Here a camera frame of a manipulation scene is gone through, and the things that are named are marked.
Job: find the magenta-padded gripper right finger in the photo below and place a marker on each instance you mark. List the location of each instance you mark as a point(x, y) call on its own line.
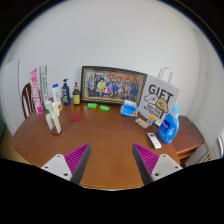
point(147, 159)

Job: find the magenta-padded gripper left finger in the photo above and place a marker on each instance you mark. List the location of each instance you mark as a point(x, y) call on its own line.
point(76, 159)

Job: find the clear bottle with green label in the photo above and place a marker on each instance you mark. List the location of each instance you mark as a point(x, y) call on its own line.
point(56, 124)

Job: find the white remote control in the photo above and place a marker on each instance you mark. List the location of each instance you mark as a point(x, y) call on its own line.
point(154, 140)

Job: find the small clear snack packet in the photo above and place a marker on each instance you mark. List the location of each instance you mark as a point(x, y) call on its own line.
point(141, 123)

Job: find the blue detergent bottle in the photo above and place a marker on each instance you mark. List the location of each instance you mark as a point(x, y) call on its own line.
point(168, 128)

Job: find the small orange and blue box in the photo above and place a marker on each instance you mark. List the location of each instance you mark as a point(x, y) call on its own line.
point(152, 120)

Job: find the blue tissue pack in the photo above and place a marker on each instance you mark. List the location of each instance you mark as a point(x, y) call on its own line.
point(129, 109)

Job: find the white mug with yellow rim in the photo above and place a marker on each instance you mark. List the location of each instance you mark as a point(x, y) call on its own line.
point(55, 106)

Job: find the white paper gift bag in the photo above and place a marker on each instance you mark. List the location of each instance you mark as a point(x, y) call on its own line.
point(159, 98)

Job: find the brown bottle with yellow label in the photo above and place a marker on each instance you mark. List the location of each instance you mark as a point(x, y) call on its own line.
point(76, 96)

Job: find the dark blue pump bottle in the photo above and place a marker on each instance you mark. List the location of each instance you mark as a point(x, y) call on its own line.
point(65, 94)

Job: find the white bottle with blue cap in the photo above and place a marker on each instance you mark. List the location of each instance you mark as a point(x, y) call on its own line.
point(56, 95)

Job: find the pink cylindrical tube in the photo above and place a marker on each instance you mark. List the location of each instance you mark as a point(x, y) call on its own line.
point(36, 95)

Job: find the brown wooden chair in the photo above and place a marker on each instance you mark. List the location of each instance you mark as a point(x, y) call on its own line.
point(26, 100)

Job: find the framed group photo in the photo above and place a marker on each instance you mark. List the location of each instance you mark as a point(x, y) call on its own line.
point(113, 86)

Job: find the white and green cylindrical tube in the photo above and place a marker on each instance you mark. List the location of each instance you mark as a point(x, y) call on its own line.
point(44, 83)

